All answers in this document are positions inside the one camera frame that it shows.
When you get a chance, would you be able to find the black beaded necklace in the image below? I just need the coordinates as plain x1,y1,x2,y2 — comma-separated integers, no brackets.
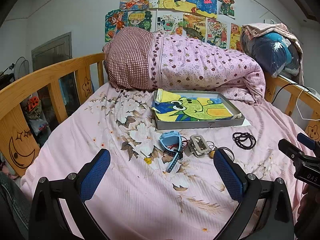
231,132,257,151

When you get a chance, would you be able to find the wooden bead cord bracelet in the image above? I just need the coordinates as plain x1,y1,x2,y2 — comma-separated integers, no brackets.
207,141,235,163

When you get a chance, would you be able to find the blue kids smartwatch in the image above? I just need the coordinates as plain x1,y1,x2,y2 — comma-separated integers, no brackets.
159,131,183,173

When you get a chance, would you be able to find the person's right hand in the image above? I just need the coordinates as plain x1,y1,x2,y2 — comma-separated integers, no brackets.
298,184,320,215

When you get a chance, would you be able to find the white paper under tray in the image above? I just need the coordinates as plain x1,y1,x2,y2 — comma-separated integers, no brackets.
241,118,251,127

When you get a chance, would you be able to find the grey shallow tray box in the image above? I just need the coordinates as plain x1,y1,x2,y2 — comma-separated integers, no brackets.
152,90,245,130

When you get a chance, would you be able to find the blue bundle in plastic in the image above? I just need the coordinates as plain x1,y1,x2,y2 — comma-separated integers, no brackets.
240,32,300,77

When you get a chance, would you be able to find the pink floral bed sheet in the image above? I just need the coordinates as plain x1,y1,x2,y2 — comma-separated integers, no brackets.
21,84,304,239

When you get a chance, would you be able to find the yellow bear drawing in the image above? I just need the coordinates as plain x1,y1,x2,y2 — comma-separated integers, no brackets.
229,23,242,51

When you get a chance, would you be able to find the colourful busy drawing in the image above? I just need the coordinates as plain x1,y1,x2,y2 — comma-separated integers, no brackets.
207,18,227,49

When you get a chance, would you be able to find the standing fan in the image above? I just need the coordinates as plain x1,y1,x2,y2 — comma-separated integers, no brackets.
1,56,29,81

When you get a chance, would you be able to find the brown landscape drawing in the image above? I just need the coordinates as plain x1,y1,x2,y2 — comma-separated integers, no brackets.
183,13,207,42

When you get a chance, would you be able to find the red haired figure drawing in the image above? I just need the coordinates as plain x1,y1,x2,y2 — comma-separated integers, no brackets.
218,0,235,19

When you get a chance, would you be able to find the grey door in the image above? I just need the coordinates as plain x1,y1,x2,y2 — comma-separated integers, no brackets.
31,32,80,120

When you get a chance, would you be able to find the pink dotted folded quilt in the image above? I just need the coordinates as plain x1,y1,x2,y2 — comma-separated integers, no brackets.
103,27,266,103

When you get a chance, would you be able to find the white cartoon drawing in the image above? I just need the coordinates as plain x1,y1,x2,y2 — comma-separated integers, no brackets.
156,10,183,35

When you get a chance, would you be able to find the blue sea drawing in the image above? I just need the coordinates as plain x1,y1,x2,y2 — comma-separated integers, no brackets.
173,0,217,18

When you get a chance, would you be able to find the blond boy drawing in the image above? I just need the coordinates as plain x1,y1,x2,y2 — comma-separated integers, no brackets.
128,11,152,31

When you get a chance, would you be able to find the orange haired girl drawing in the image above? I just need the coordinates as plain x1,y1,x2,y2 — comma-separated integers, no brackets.
105,9,128,42

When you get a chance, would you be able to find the anime girl drawing top left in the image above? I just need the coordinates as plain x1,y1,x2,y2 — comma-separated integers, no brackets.
119,0,149,11

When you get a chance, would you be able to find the white cable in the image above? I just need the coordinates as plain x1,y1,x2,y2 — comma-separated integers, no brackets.
297,84,320,122

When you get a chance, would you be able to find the black cable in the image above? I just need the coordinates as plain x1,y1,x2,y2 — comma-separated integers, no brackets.
271,82,302,105

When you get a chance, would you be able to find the wooden bed rail frame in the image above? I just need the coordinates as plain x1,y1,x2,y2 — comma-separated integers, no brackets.
1,54,319,181

